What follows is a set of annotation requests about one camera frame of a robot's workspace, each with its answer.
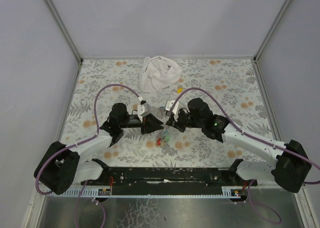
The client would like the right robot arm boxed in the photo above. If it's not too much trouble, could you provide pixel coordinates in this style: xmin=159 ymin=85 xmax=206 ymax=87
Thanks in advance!
xmin=165 ymin=98 xmax=312 ymax=193

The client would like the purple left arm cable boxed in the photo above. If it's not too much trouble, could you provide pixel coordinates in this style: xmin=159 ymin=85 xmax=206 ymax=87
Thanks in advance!
xmin=34 ymin=83 xmax=144 ymax=194

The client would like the blue keyring holder with rings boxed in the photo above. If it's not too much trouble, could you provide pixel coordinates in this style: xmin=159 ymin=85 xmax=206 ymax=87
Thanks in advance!
xmin=161 ymin=127 xmax=169 ymax=137

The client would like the white slotted cable duct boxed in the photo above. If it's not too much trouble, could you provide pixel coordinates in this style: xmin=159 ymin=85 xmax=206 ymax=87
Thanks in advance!
xmin=61 ymin=187 xmax=111 ymax=198

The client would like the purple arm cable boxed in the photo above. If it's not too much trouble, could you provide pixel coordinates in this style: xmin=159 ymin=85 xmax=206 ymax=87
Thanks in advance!
xmin=34 ymin=83 xmax=144 ymax=194
xmin=170 ymin=87 xmax=320 ymax=184

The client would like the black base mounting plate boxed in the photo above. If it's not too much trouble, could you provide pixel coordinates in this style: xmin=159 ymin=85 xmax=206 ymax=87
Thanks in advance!
xmin=87 ymin=167 xmax=251 ymax=197

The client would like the crumpled white cloth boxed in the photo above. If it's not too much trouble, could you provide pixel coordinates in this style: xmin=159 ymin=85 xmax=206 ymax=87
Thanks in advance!
xmin=139 ymin=56 xmax=183 ymax=93

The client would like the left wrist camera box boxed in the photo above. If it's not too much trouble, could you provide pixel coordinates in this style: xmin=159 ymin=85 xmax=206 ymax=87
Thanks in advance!
xmin=137 ymin=100 xmax=151 ymax=122

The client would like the key with yellow tag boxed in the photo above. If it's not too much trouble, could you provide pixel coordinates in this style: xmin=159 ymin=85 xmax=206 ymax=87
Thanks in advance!
xmin=174 ymin=85 xmax=184 ymax=94

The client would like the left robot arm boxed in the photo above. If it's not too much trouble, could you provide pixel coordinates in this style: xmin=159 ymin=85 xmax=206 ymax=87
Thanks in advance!
xmin=33 ymin=101 xmax=164 ymax=195

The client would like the floral patterned table mat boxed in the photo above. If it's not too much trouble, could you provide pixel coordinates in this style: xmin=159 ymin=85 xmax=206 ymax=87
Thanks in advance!
xmin=58 ymin=58 xmax=281 ymax=169

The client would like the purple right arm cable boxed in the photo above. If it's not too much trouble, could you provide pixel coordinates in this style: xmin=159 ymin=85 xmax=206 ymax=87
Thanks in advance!
xmin=170 ymin=87 xmax=320 ymax=184

